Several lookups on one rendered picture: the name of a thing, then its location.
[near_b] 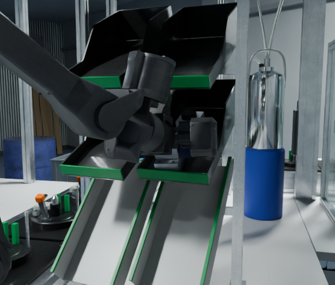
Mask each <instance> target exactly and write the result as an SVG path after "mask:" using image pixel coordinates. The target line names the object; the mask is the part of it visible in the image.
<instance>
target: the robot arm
mask: <svg viewBox="0 0 335 285"><path fill-rule="evenodd" d="M0 64H2V65H3V66H5V67H6V68H7V69H8V70H10V71H11V72H12V73H13V74H15V75H16V76H17V77H19V78H20V79H22V80H23V81H24V82H25V83H27V84H28V85H29V86H31V87H32V88H33V89H34V90H36V91H37V92H39V94H40V95H42V96H44V97H45V99H46V100H47V101H48V102H49V103H50V104H51V106H52V108H53V109H54V111H55V112H56V113H57V115H58V116H59V117H60V118H61V119H62V120H63V121H64V122H65V123H66V124H67V125H68V127H69V128H70V129H71V130H72V131H73V132H75V133H76V134H78V135H80V136H85V137H91V138H94V139H100V140H104V153H105V155H106V156H107V157H108V158H111V159H121V160H124V161H129V162H133V163H138V161H139V158H146V157H148V156H169V155H172V149H178V148H179V157H214V156H215V155H216V154H217V152H218V150H217V122H216V121H215V120H214V119H213V118H212V117H205V118H191V121H187V122H179V125H178V127H172V126H173V118H172V117H171V116H170V107H171V101H172V96H171V94H170V91H169V90H170V86H171V82H172V79H173V75H174V70H175V65H176V62H175V61H174V60H172V59H171V58H169V57H167V56H164V55H163V56H160V55H156V54H151V53H144V52H142V51H140V50H135V51H131V52H130V53H129V56H128V61H127V70H126V74H125V77H124V81H123V85H122V89H111V90H109V91H107V90H106V89H104V88H102V87H101V86H99V85H97V84H95V83H93V82H90V81H88V80H86V79H84V78H81V77H79V76H78V75H76V74H74V73H72V72H71V71H70V70H68V69H67V68H66V67H65V66H64V65H63V64H62V63H60V62H59V61H58V60H57V59H55V58H54V57H53V56H52V55H51V54H50V53H48V52H47V51H46V50H45V49H44V48H43V47H42V46H40V45H39V44H38V43H37V42H36V41H35V40H33V39H32V38H31V37H29V36H28V35H27V34H26V33H25V32H24V31H23V30H21V29H20V28H19V27H18V26H17V25H16V24H14V23H13V22H12V21H11V20H10V19H9V18H8V17H6V16H5V15H4V14H3V13H1V12H0ZM174 132H175V133H178V134H175V133H174ZM175 141H177V144H176V143H175ZM14 249H15V247H14V246H13V245H12V244H11V243H10V242H9V241H8V240H7V238H6V236H5V233H4V229H3V224H2V221H1V218H0V284H1V283H2V282H3V281H4V279H5V278H6V277H7V275H8V272H9V270H10V269H11V264H12V261H11V256H10V253H9V252H8V250H14Z"/></svg>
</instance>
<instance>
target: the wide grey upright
mask: <svg viewBox="0 0 335 285"><path fill-rule="evenodd" d="M326 1H327V0H303V8H302V33H301V46H300V71H299V97H298V122H297V148H296V161H295V187H294V197H295V199H300V198H301V199H305V200H309V199H312V200H316V187H317V165H318V153H319V132H320V110H321V89H322V77H323V56H324V34H325V13H326Z"/></svg>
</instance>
